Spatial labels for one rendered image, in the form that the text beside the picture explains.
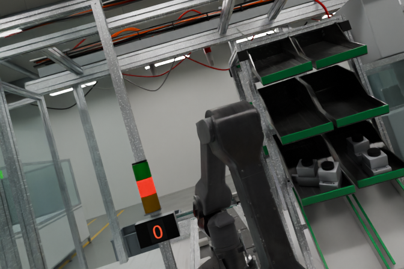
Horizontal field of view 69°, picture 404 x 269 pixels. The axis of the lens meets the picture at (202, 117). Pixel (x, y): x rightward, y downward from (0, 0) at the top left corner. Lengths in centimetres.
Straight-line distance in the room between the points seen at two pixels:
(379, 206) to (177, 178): 1057
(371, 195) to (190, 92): 1070
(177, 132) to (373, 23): 996
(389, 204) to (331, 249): 22
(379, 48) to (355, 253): 118
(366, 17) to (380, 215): 115
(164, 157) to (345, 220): 1058
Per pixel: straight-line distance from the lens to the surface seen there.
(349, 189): 82
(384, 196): 100
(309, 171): 82
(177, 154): 1131
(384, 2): 192
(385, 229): 95
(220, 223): 62
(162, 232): 94
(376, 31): 184
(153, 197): 93
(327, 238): 91
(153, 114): 1146
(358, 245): 90
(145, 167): 92
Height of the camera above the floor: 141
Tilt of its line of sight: 5 degrees up
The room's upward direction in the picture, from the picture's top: 17 degrees counter-clockwise
